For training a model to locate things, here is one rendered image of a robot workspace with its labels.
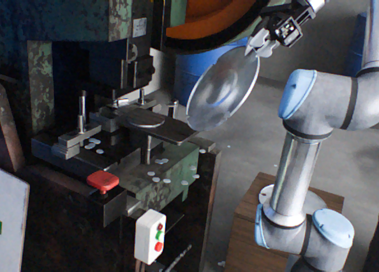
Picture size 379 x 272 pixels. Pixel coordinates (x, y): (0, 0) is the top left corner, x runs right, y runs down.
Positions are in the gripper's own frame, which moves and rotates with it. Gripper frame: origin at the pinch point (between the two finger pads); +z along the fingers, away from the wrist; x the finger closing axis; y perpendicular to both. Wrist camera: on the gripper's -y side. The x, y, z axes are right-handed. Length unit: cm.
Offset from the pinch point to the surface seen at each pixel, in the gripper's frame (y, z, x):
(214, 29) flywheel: -32.5, -2.5, 2.9
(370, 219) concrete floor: -34, -9, 155
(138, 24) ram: -17.9, 17.1, -22.2
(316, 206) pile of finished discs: -10, 12, 85
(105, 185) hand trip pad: 17, 51, -11
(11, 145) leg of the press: -25, 72, -20
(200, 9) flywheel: -41.1, -4.4, -2.6
